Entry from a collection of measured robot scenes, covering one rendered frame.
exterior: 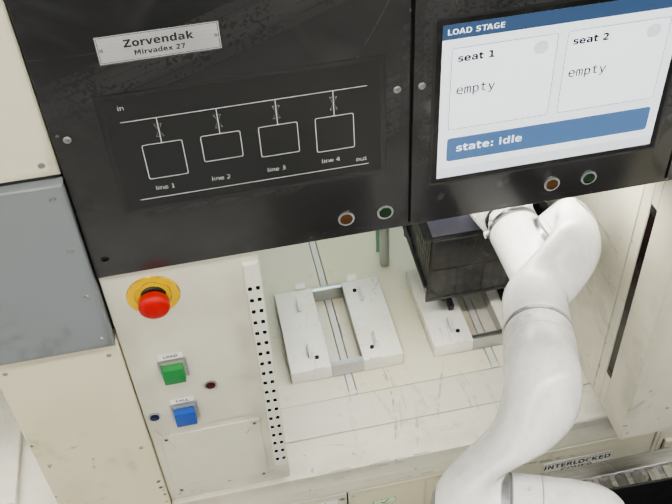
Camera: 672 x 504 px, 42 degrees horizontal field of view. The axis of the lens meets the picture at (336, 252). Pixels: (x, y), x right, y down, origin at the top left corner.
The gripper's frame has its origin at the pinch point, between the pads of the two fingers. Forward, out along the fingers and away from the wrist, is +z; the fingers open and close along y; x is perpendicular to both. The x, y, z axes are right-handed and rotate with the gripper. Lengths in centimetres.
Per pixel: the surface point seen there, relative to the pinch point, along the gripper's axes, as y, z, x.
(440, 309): -6.9, -4.7, -30.9
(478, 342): -2.1, -13.5, -32.0
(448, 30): -18, -34, 46
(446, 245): -7.7, -8.3, -10.6
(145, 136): -52, -34, 39
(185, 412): -55, -34, -10
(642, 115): 7.7, -33.7, 30.7
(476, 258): -1.7, -7.7, -15.6
